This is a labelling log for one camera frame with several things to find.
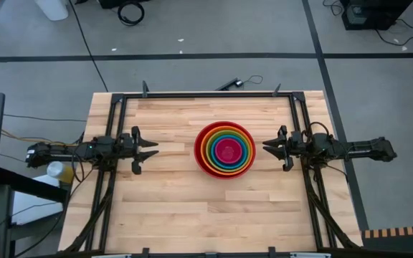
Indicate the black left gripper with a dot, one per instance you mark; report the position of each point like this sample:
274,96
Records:
125,147

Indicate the teal blue plastic bowl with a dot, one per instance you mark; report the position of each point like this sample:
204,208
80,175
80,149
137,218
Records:
212,150

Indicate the yellow plastic bowl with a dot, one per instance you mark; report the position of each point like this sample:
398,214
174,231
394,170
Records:
205,149

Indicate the green plastic bowl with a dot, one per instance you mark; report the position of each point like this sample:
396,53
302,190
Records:
208,150

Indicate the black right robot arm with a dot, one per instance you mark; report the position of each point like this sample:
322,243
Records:
353,148

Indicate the hazard striped floor strip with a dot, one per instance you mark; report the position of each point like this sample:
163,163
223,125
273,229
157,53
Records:
400,231

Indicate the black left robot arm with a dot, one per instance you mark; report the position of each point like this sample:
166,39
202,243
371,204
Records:
63,150

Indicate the black power strip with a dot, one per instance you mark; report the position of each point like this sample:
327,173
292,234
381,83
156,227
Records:
228,84

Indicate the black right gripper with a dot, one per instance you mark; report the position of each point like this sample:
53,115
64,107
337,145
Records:
296,145

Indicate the white sheet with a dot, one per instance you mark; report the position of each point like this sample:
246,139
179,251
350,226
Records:
31,208

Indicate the nested rainbow bowls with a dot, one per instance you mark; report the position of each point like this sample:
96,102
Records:
198,157

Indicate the black aluminium table frame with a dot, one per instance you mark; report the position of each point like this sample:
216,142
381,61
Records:
206,95

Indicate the white plastic bin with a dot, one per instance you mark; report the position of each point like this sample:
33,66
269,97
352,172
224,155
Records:
52,9

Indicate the black equipment box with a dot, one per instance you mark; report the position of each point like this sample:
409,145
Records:
375,14

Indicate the orange plastic bowl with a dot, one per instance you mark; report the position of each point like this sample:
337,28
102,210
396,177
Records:
202,149

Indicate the bottle with yellow liquid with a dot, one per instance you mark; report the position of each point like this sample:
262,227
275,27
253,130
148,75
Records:
60,171

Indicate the magenta plastic bowl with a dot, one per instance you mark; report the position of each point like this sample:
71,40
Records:
228,150

